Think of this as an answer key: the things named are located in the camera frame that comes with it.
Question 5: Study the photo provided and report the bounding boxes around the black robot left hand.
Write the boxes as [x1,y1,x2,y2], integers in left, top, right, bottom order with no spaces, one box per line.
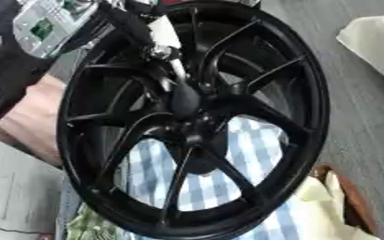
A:
[96,0,204,119]

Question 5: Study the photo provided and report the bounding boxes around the black spoked wheel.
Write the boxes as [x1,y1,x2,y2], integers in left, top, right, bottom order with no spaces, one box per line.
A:
[54,0,333,240]

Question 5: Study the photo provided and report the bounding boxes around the white flat board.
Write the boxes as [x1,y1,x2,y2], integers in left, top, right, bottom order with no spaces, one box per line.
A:
[0,133,67,240]

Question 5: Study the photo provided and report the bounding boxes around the green patterned cloth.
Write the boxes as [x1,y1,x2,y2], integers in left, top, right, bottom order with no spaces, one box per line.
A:
[64,202,126,240]

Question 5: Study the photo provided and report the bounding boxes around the white cloth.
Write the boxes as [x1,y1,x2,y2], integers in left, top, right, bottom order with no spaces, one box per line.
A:
[334,12,384,105]

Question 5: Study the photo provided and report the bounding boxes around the cream cloth bag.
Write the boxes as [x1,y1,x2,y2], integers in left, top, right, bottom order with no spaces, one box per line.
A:
[290,171,384,240]

